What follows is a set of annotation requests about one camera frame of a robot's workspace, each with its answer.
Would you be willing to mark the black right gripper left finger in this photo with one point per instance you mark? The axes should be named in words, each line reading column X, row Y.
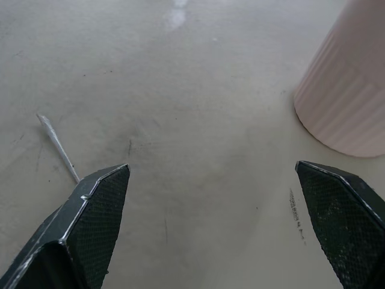
column 90, row 222

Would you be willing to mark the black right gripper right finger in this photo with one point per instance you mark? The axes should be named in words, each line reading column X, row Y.
column 340, row 216

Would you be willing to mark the pink ribbed ceramic cup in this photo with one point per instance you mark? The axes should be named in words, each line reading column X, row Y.
column 346, row 90

